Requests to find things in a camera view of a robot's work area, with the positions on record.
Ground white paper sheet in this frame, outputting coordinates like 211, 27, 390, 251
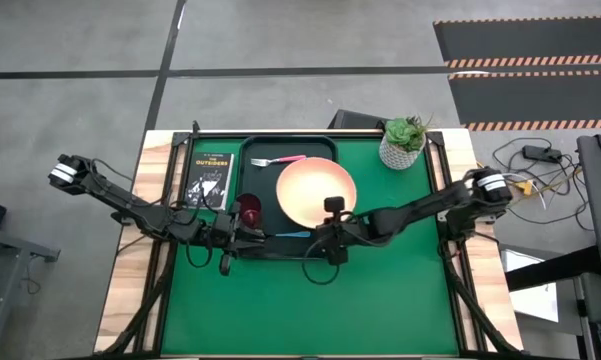
499, 248, 561, 324

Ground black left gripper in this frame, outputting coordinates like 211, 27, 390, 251
212, 212, 268, 259

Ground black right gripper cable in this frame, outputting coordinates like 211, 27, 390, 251
301, 233, 342, 287

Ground dark rectangular serving tray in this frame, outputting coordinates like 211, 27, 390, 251
236, 134, 340, 260

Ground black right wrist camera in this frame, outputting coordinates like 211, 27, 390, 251
323, 195, 347, 223

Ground grey metal desk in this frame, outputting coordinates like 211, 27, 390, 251
0, 224, 62, 360

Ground black orange-striped floor mat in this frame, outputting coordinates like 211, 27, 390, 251
432, 15, 601, 69
447, 69, 601, 133

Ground black tangled power cable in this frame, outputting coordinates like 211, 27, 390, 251
491, 136, 597, 234

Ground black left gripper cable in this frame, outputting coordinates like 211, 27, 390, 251
183, 238, 215, 270

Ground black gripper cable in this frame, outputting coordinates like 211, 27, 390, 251
183, 238, 215, 270
301, 233, 342, 287

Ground white cable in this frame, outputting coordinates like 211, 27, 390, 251
503, 171, 549, 212

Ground red cup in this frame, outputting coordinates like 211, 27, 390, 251
235, 192, 264, 230

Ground succulent in white pot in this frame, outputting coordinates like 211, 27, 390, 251
377, 114, 432, 172

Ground black Outsiders book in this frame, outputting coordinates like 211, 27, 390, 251
183, 151, 235, 212

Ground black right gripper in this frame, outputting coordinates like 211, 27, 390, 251
309, 222, 355, 266

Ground black power adapter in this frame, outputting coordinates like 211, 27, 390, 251
522, 144, 564, 163

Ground black metal beam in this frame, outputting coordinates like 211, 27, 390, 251
504, 244, 601, 293

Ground peach round plate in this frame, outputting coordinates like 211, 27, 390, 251
275, 156, 358, 230

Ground green table mat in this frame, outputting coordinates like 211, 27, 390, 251
159, 137, 461, 357

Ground pink-handled silver fork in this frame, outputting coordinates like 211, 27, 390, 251
250, 154, 308, 169

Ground grey cart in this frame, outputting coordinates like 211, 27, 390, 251
576, 131, 601, 282

